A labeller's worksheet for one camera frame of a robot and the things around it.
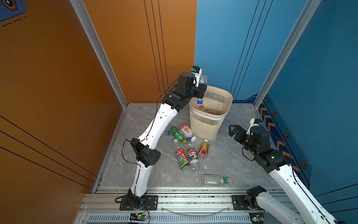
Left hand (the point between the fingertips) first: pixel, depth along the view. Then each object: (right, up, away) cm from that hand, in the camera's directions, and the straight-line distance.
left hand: (204, 84), depth 74 cm
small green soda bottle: (-17, -28, +27) cm, 42 cm away
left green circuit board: (-34, -69, -3) cm, 77 cm away
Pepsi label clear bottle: (-5, -42, +11) cm, 43 cm away
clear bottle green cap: (+7, -55, +7) cm, 56 cm away
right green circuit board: (+27, -70, -3) cm, 75 cm away
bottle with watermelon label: (-10, -28, +24) cm, 38 cm away
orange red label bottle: (+1, -39, +13) cm, 42 cm away
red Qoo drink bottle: (-12, -41, +11) cm, 44 cm away
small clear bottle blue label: (-22, -29, +25) cm, 45 cm away
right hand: (+15, -24, 0) cm, 29 cm away
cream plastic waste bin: (+4, -24, +10) cm, 26 cm away
